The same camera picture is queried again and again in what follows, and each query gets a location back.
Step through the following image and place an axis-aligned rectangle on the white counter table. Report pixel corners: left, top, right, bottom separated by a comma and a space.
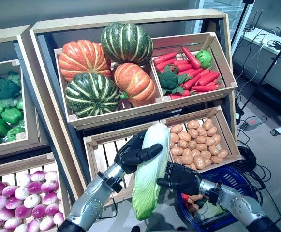
232, 26, 281, 87

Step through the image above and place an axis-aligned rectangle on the black coiled cable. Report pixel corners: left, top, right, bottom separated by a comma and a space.
234, 146, 264, 174

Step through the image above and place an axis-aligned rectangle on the white green napa cabbage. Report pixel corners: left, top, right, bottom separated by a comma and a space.
132, 123, 171, 221

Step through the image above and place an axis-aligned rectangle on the wooden display shelf frame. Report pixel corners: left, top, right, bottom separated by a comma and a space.
0, 24, 49, 162
30, 9, 237, 201

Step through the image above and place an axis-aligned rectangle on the black five-finger right hand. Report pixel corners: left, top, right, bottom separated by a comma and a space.
156, 161, 203, 196

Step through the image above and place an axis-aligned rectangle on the green striped pumpkin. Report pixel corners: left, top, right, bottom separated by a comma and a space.
64, 72, 120, 119
101, 22, 154, 66

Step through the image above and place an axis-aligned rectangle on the black router with antennas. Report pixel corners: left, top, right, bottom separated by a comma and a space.
243, 9, 264, 32

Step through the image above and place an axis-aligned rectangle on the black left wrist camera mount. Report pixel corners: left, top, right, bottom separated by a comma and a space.
98, 170, 124, 194

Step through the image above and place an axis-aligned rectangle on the dark green broccoli head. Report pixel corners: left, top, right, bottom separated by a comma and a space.
0, 78, 21, 100
7, 70, 22, 85

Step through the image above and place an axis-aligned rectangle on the red bell pepper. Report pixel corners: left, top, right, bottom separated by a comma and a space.
180, 192, 191, 206

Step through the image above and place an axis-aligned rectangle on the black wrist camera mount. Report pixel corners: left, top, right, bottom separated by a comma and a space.
207, 181, 224, 206
98, 170, 124, 194

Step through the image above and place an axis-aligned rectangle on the pale white vegetable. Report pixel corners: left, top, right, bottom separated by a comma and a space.
203, 204, 228, 218

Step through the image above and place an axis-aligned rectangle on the glass door display fridge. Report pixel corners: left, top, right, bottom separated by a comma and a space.
193, 0, 254, 53

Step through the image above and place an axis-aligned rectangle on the black tripod stand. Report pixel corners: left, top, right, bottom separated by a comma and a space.
231, 0, 281, 116

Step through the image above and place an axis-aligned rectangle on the blue plastic shopping basket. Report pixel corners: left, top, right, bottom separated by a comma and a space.
177, 165, 263, 232

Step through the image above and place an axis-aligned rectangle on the grey power strip red switch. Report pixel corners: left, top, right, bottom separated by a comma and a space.
241, 116, 268, 131

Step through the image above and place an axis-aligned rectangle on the oblong orange pumpkin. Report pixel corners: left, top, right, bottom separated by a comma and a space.
113, 63, 157, 107

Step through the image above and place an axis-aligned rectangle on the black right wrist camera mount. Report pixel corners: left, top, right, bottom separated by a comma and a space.
207, 181, 224, 206

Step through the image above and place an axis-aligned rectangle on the light wooden slat crate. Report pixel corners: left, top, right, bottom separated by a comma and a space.
54, 42, 166, 131
159, 106, 243, 174
0, 152, 71, 232
0, 59, 41, 155
151, 31, 239, 103
83, 120, 179, 207

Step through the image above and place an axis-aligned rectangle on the round orange ribbed pumpkin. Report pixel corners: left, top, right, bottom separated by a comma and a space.
58, 40, 112, 82

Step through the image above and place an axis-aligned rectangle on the dark green leafy broccoli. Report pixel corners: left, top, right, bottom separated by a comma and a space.
156, 65, 192, 95

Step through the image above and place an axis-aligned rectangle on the black five-finger left hand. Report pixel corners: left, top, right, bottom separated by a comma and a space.
113, 131, 163, 175

